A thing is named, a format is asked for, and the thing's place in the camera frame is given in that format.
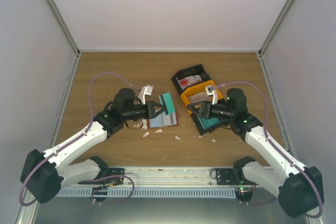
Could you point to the black bin with teal item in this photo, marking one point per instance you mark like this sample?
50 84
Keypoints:
200 128

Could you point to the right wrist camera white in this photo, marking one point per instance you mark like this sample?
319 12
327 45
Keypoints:
211 92

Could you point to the teal item in bin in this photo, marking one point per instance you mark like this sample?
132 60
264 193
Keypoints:
208 123

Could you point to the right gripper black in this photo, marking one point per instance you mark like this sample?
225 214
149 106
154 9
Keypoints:
205 111

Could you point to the cards in black bin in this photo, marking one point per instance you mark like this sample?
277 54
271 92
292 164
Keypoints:
189 81

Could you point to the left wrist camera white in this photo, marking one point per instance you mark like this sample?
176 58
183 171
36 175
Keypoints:
145 91

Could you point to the black storage bin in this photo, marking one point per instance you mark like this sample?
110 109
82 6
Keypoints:
190 71

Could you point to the teal credit card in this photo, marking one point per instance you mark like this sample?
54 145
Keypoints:
167 101

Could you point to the aluminium front rail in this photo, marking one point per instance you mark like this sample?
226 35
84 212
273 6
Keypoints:
143 176

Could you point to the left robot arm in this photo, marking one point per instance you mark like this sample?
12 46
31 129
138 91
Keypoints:
45 173

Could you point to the yellow storage bin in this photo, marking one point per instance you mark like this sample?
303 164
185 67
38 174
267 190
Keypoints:
199 87

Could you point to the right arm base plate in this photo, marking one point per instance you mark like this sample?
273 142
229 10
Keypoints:
230 176

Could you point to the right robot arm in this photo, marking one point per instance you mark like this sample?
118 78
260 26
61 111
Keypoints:
298 188

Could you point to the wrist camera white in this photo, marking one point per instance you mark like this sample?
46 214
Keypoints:
145 91
211 92

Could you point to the card in yellow bin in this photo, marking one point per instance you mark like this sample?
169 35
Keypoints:
201 96

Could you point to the grey slotted cable duct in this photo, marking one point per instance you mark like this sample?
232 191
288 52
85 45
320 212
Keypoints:
142 192

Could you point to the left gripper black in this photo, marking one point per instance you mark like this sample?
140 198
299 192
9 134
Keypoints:
150 111

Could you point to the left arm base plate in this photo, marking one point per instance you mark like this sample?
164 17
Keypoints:
110 177

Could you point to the brown leather card holder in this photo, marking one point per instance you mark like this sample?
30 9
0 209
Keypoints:
163 120

